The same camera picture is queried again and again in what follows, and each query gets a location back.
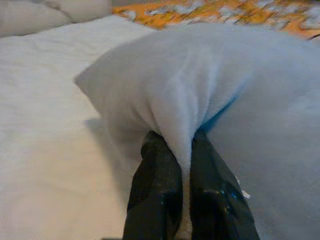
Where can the yellow egg cartoon duvet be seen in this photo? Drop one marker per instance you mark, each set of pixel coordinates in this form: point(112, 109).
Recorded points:
point(175, 15)

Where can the white quilted mattress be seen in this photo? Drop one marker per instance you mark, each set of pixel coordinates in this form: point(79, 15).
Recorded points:
point(37, 100)

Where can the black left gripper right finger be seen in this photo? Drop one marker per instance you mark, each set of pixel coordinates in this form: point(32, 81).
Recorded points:
point(215, 200)

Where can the grey plush pillow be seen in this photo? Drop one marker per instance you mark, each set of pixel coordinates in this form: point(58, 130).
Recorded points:
point(187, 75)

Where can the long cream pillow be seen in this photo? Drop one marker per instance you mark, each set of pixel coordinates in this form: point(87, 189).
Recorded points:
point(25, 17)

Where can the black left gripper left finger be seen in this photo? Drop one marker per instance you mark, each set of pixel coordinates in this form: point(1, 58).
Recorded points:
point(155, 195)

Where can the short cream pillow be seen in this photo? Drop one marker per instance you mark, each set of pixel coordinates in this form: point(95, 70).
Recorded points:
point(87, 10)

